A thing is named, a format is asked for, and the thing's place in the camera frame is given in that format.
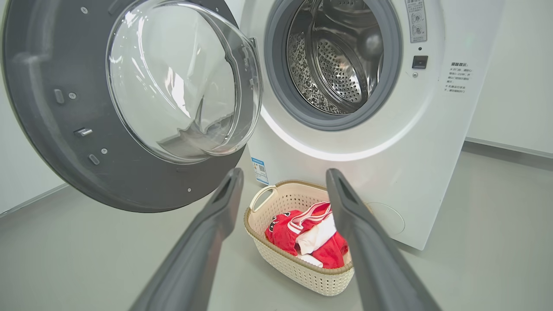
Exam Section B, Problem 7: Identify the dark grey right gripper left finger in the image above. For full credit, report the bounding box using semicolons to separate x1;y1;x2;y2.
130;168;245;311

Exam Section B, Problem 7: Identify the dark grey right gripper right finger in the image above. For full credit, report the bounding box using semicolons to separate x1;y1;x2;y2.
326;168;441;311

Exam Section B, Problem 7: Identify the red and white jersey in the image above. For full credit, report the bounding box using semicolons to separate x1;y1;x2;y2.
265;201;349;269

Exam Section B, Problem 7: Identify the washing machine glass door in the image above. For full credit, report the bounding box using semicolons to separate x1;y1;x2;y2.
2;0;263;213

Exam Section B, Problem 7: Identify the cream perforated laundry basket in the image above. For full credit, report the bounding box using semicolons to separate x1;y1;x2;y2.
244;180;373;297

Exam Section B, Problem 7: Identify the white front-load washing machine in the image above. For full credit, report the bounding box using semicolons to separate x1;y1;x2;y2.
225;0;504;251

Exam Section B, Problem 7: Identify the stainless steel washing machine drum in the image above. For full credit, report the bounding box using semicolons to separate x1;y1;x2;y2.
287;0;384;115

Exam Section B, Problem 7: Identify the round drain filter cover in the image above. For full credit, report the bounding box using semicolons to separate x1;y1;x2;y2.
367;202;405;236

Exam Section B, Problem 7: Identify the blue energy label sticker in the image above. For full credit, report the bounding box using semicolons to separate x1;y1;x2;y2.
251;157;269;185

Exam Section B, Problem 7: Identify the white partition panel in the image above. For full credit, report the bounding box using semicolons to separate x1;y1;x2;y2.
464;0;553;158

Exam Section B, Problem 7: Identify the grey warning sticker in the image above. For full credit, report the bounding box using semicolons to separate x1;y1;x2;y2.
405;0;428;43

